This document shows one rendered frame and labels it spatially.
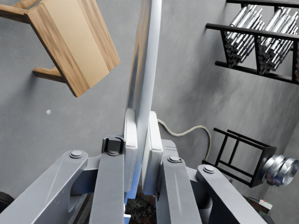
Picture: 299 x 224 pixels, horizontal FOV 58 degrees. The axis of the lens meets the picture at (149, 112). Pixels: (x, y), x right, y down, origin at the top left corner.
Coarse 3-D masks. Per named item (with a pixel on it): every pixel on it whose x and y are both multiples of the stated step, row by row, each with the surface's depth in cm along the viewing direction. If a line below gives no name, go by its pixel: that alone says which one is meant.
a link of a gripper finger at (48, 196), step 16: (64, 160) 13; (80, 160) 13; (48, 176) 11; (64, 176) 12; (32, 192) 10; (48, 192) 10; (64, 192) 11; (16, 208) 9; (32, 208) 9; (48, 208) 10; (64, 208) 11
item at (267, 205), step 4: (232, 180) 326; (244, 196) 331; (248, 200) 327; (252, 200) 325; (260, 200) 319; (264, 200) 319; (252, 204) 324; (256, 204) 321; (260, 204) 318; (264, 204) 315; (268, 204) 313; (256, 208) 320; (260, 208) 318; (264, 208) 315; (268, 208) 312; (260, 212) 303; (264, 212) 314; (268, 212) 312
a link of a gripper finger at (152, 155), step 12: (156, 120) 20; (156, 132) 17; (156, 144) 15; (144, 156) 18; (156, 156) 15; (144, 168) 17; (156, 168) 15; (144, 180) 16; (156, 180) 16; (144, 192) 16
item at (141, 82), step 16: (144, 0) 30; (160, 0) 20; (144, 16) 25; (160, 16) 19; (144, 32) 22; (144, 48) 20; (144, 64) 18; (144, 80) 18; (128, 96) 41; (144, 96) 18; (144, 112) 18; (144, 128) 18; (144, 144) 18; (128, 192) 20
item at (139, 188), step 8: (88, 200) 168; (128, 200) 160; (136, 200) 158; (144, 200) 155; (152, 200) 152; (88, 208) 170; (128, 208) 159; (136, 208) 156; (144, 208) 153; (152, 208) 151; (80, 216) 167; (88, 216) 171; (136, 216) 154; (144, 216) 152; (152, 216) 149
